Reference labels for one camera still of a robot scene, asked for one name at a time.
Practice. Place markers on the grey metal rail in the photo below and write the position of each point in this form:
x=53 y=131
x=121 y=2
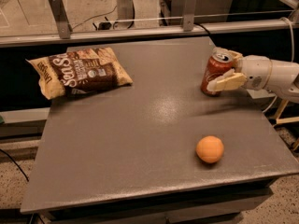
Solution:
x=148 y=33

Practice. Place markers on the grey table cabinet base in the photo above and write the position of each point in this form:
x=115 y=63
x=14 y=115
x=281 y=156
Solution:
x=175 y=207

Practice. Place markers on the red coke can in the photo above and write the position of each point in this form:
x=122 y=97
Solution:
x=215 y=70

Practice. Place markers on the left metal rail bracket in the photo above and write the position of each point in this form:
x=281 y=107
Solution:
x=60 y=17

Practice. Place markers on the right metal rail bracket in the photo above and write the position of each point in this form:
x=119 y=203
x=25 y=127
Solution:
x=188 y=15

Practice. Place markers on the brown chip bag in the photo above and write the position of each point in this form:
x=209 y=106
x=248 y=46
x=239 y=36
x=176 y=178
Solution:
x=79 y=72

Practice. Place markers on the metal rail bracket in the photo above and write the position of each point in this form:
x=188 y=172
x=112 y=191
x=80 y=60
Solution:
x=188 y=15
x=60 y=17

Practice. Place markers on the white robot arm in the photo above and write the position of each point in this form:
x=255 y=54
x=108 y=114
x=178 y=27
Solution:
x=283 y=80

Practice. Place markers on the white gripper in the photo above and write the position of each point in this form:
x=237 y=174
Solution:
x=256 y=69

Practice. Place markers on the orange fruit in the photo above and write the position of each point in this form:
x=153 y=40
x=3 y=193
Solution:
x=210 y=149

